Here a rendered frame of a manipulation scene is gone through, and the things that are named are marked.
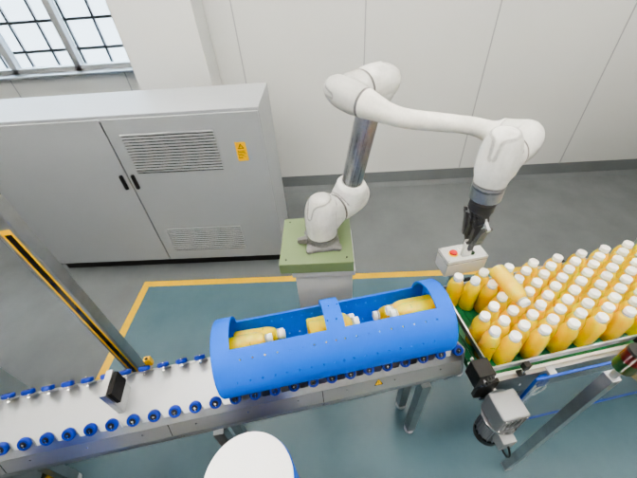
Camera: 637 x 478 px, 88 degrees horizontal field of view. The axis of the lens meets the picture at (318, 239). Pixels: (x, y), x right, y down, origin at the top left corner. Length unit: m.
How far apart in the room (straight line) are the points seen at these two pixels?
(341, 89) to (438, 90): 2.63
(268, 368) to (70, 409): 0.86
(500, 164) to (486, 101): 3.05
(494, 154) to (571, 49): 3.27
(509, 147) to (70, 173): 2.87
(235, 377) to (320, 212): 0.78
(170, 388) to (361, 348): 0.80
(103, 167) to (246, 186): 1.05
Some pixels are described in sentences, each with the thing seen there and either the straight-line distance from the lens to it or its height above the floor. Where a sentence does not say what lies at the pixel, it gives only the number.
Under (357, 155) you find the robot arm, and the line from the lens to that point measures 1.50.
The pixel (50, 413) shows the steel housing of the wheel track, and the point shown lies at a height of 0.93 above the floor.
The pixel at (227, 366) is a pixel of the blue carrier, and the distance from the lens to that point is 1.22.
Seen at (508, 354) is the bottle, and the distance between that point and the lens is 1.53.
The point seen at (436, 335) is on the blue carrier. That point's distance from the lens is 1.29.
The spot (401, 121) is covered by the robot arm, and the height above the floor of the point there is 1.79.
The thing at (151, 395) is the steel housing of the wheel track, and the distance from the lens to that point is 1.60.
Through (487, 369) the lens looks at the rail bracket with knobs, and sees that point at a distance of 1.47.
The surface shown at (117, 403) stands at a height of 1.00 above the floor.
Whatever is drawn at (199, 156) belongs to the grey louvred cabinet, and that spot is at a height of 1.12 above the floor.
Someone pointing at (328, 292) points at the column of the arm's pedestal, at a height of 0.81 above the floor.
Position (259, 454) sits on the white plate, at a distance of 1.26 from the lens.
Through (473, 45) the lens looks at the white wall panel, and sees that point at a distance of 3.77.
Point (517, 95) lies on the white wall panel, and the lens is 4.12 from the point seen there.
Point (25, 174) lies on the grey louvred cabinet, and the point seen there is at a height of 1.06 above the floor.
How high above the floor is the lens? 2.23
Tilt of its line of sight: 42 degrees down
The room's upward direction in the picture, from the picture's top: 5 degrees counter-clockwise
